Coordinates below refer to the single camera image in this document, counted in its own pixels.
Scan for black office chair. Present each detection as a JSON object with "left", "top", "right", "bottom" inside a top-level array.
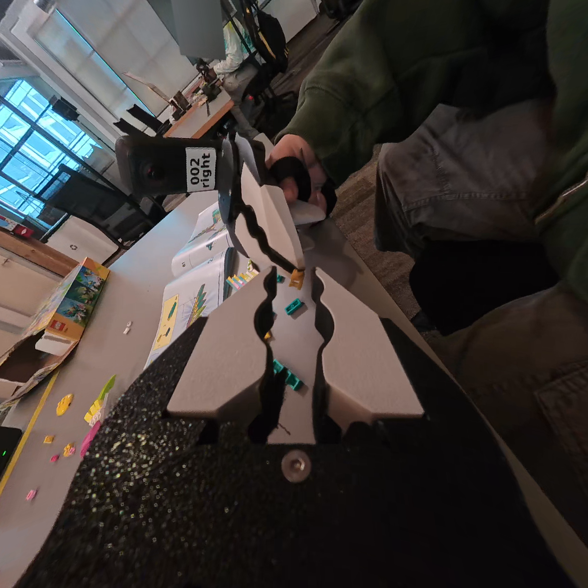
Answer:
[{"left": 41, "top": 163, "right": 166, "bottom": 251}]

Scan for person's right forearm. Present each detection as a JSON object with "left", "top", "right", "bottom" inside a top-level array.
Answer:
[{"left": 275, "top": 0, "right": 465, "bottom": 187}]

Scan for black backpack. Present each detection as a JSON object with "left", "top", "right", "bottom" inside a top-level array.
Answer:
[{"left": 246, "top": 7, "right": 289, "bottom": 81}]

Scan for wooden counter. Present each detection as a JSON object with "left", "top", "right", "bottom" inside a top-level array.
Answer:
[{"left": 0, "top": 229, "right": 80, "bottom": 277}]

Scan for large window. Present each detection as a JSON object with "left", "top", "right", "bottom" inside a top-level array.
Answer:
[{"left": 0, "top": 78, "right": 108, "bottom": 221}]

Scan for white lime striped lego assembly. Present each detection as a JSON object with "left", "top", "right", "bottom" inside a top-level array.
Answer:
[{"left": 226, "top": 261, "right": 261, "bottom": 293}]

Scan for black device with green light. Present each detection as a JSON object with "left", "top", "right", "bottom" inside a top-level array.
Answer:
[{"left": 0, "top": 426, "right": 23, "bottom": 476}]

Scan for person's grey trousers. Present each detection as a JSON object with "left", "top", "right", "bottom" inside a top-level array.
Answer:
[{"left": 374, "top": 103, "right": 588, "bottom": 552}]

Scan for lime yellow lego assembly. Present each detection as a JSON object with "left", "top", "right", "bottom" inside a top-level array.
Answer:
[{"left": 84, "top": 396, "right": 108, "bottom": 425}]

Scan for person's right hand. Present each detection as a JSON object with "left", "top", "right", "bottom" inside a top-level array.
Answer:
[{"left": 266, "top": 133, "right": 331, "bottom": 205}]

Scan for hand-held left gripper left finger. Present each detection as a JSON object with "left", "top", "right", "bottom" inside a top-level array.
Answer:
[{"left": 166, "top": 266, "right": 281, "bottom": 445}]

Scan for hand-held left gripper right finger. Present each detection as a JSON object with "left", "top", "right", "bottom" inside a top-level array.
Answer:
[{"left": 311, "top": 266, "right": 424, "bottom": 445}]

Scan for colourful lego box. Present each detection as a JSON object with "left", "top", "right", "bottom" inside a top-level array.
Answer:
[{"left": 0, "top": 257, "right": 111, "bottom": 405}]

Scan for grey hanging panel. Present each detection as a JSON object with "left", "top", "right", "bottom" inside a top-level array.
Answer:
[{"left": 171, "top": 0, "right": 227, "bottom": 60}]

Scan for wooden table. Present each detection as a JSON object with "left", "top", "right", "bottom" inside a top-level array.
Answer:
[{"left": 163, "top": 94, "right": 236, "bottom": 139}]

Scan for white recycling bin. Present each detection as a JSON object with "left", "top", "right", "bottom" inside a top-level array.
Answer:
[{"left": 46, "top": 216, "right": 121, "bottom": 265}]

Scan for long pink lego piece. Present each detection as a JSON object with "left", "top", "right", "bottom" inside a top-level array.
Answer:
[{"left": 80, "top": 420, "right": 103, "bottom": 458}]

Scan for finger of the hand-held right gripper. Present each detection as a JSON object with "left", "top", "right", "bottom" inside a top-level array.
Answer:
[
  {"left": 219, "top": 192, "right": 277, "bottom": 265},
  {"left": 232, "top": 161, "right": 306, "bottom": 274}
]

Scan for lego instruction booklet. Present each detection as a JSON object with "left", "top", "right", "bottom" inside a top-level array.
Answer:
[{"left": 144, "top": 202, "right": 259, "bottom": 371}]

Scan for teal double lego slope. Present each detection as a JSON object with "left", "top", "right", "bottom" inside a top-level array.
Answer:
[{"left": 273, "top": 358, "right": 305, "bottom": 392}]

